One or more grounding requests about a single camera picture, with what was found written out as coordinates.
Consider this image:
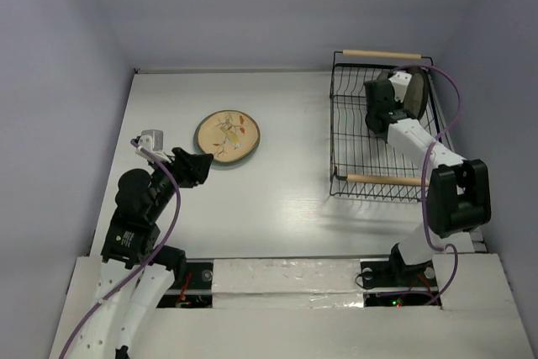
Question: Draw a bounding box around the grey patterned plate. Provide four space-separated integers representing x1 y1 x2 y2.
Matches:
377 71 393 81

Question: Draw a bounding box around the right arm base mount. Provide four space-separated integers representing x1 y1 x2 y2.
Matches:
355 246 433 290

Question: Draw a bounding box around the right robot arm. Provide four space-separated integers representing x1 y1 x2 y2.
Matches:
365 78 492 285

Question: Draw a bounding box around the teal blue plate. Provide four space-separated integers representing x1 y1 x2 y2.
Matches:
193 114 261 172

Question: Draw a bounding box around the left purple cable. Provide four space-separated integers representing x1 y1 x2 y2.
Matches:
56 140 184 359

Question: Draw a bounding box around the black wire dish rack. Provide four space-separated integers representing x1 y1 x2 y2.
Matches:
330 60 454 202

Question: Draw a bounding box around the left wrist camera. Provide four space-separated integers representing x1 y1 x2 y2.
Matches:
130 129 166 160

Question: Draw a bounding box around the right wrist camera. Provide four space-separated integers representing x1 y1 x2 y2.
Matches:
388 71 413 103

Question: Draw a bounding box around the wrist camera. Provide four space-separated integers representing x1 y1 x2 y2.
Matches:
130 129 166 160
388 71 413 103

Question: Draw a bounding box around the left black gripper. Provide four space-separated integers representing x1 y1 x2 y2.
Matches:
147 145 213 219

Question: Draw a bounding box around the beige floral plate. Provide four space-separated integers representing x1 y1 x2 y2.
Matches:
197 109 261 163

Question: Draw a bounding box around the dark rimmed plate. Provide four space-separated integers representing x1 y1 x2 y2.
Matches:
403 67 430 119

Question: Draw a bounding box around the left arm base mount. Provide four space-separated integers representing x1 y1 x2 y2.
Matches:
177 260 214 293

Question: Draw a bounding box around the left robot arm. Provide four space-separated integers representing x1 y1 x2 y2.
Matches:
60 145 214 358

